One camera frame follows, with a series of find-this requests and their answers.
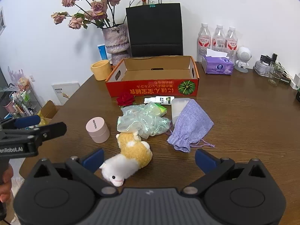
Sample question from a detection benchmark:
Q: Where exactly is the white robot figurine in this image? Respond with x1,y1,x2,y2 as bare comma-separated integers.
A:
235,46,252,73

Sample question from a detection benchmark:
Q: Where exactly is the clear container with black devices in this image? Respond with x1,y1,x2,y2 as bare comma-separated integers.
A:
254,53,279,77

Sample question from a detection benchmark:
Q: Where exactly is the person's left hand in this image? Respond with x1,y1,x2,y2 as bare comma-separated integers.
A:
0,164,14,203

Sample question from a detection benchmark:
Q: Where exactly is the iridescent plastic bag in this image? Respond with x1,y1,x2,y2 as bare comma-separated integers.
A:
117,103,171,140

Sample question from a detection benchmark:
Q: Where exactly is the translucent plastic case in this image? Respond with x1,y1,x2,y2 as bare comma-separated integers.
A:
171,98,191,125

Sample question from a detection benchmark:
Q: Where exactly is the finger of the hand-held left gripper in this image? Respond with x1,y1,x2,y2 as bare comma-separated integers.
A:
28,122,67,144
0,115,41,130

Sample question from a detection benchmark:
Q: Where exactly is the red rose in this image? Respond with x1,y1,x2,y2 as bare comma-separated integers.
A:
116,92,138,108

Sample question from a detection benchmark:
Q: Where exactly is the white and tan alpaca plush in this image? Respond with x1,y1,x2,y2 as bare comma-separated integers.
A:
99,132,153,187

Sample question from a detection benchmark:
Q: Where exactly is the pink round jar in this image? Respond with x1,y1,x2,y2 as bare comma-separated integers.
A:
85,117,110,144

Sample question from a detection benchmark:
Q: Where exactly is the white board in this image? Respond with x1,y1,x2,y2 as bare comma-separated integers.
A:
52,82,80,106

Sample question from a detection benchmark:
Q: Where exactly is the blue and white tube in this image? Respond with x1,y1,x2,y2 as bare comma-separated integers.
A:
97,44,108,61

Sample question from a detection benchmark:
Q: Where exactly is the clear glass cup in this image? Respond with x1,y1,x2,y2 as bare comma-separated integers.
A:
268,61,285,85

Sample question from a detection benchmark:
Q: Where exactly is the clear water bottle red label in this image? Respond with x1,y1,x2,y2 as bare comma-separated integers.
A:
211,25,226,52
197,23,211,62
225,26,238,58

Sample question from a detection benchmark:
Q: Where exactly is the yellow mug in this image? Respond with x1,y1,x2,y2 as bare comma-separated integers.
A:
91,60,112,81

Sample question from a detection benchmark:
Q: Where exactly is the purple drawstring pouch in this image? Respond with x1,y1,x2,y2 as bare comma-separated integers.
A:
167,99,215,153

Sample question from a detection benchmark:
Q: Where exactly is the cluttered storage rack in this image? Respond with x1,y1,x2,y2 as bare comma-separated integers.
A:
0,67,43,120

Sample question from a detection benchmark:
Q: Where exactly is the black paper bag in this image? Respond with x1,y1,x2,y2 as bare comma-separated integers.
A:
126,0,184,58

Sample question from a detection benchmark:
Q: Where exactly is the purple tissue pack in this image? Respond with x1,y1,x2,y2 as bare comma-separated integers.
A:
202,48,234,75

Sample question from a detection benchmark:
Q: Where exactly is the brown cardboard carton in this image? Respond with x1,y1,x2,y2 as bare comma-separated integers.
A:
36,100,59,126

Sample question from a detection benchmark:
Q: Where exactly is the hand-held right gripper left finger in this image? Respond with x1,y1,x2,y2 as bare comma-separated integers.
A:
33,148,119,197

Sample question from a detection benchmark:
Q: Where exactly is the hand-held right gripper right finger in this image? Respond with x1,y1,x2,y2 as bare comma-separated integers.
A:
181,149,268,196

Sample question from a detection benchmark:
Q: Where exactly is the white charger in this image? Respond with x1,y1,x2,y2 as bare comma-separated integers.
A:
291,73,300,90

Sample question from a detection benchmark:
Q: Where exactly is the white spray bottle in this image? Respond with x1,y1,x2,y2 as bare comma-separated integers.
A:
144,96,175,106

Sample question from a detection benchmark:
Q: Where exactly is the grey wall frame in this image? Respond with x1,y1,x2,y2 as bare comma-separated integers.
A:
0,7,6,35

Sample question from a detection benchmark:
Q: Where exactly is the orange cardboard box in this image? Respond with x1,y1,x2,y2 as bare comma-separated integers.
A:
105,56,200,98

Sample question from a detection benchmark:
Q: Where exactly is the mottled pink ceramic vase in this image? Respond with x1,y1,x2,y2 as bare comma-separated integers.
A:
102,24,130,66

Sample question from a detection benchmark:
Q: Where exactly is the dried pink rose bouquet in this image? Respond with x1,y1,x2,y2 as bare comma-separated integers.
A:
51,0,122,30

